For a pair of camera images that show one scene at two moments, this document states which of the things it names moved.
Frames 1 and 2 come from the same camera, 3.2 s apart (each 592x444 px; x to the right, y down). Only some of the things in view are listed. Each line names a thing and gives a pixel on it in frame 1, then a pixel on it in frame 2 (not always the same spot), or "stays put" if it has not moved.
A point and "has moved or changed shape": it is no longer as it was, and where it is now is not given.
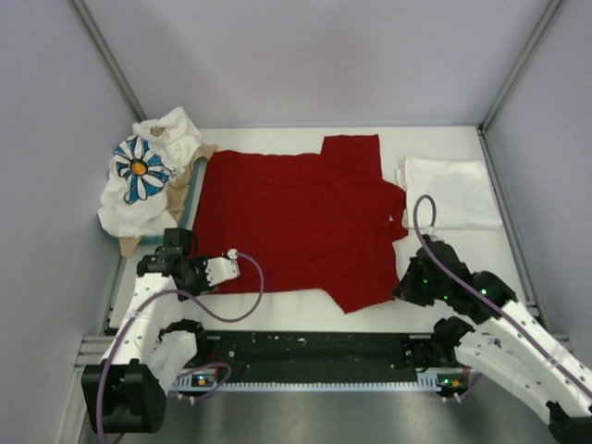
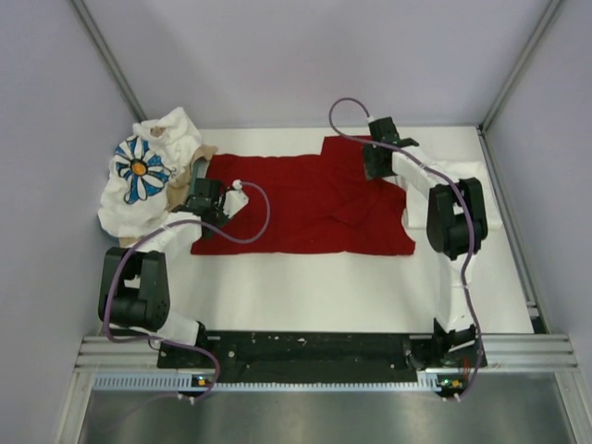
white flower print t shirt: (134, 203) stays put
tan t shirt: (177, 190) stays put
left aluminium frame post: (107, 59) stays put
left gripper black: (201, 263) -> (223, 217)
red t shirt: (326, 221) has moved or changed shape
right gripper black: (404, 290) -> (372, 170)
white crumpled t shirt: (172, 136) stays put
